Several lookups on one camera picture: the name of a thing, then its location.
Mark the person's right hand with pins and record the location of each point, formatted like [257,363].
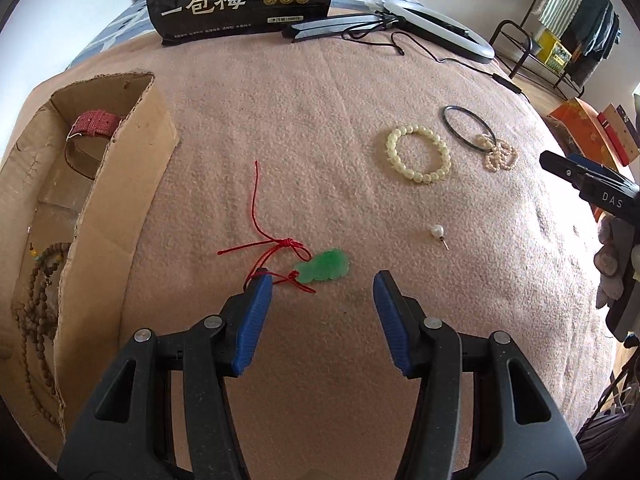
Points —
[607,260]

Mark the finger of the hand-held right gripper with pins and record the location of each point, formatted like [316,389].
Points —
[562,170]
[590,162]

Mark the pink blanket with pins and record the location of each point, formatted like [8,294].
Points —
[325,110]

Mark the red and dark books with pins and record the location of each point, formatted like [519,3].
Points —
[620,130]

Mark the black snack bag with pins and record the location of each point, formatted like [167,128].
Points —
[210,5]

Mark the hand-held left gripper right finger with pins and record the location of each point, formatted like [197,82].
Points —
[392,320]

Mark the dark hanging clothes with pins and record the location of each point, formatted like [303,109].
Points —
[595,25]

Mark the orange box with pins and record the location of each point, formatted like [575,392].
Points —
[580,125]

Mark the blue checked bedsheet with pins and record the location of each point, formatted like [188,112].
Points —
[115,25]

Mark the yellow green box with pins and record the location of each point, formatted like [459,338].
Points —
[555,50]

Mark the cardboard box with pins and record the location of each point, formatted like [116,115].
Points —
[130,185]

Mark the dark thin bangle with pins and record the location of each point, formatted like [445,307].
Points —
[444,119]

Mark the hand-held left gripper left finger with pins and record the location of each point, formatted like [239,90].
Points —
[255,320]

